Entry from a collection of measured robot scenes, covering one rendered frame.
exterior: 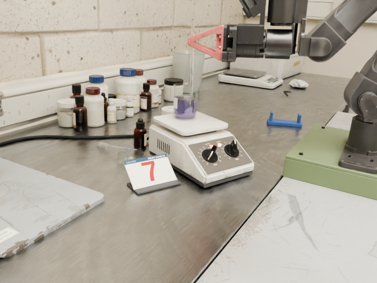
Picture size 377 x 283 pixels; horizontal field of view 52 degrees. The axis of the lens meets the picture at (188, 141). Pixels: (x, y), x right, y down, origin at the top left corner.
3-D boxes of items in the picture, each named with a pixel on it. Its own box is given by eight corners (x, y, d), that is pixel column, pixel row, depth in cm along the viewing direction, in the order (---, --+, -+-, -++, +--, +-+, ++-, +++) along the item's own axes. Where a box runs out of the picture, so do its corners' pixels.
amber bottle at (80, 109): (90, 128, 100) (88, 95, 97) (84, 132, 96) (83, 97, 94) (76, 127, 100) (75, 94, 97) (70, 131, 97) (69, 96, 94)
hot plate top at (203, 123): (230, 128, 80) (230, 123, 79) (183, 136, 73) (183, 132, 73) (195, 114, 89) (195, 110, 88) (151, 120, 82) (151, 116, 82)
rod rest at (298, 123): (300, 124, 114) (302, 112, 112) (302, 127, 110) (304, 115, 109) (266, 121, 115) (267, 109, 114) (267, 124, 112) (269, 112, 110)
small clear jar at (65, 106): (59, 129, 98) (58, 104, 96) (56, 122, 103) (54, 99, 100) (82, 127, 100) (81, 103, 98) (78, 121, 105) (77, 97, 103)
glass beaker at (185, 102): (188, 124, 79) (190, 86, 76) (166, 119, 81) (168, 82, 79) (203, 118, 83) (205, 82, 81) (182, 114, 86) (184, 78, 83)
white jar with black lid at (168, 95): (186, 100, 135) (187, 80, 133) (175, 103, 130) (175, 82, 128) (170, 96, 139) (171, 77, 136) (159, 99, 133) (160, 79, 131)
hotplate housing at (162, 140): (254, 175, 77) (259, 138, 74) (203, 190, 69) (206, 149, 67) (188, 142, 94) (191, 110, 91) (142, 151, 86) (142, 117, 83)
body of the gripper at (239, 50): (226, 26, 71) (267, 27, 70) (230, 24, 80) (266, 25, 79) (225, 62, 73) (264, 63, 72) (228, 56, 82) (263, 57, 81)
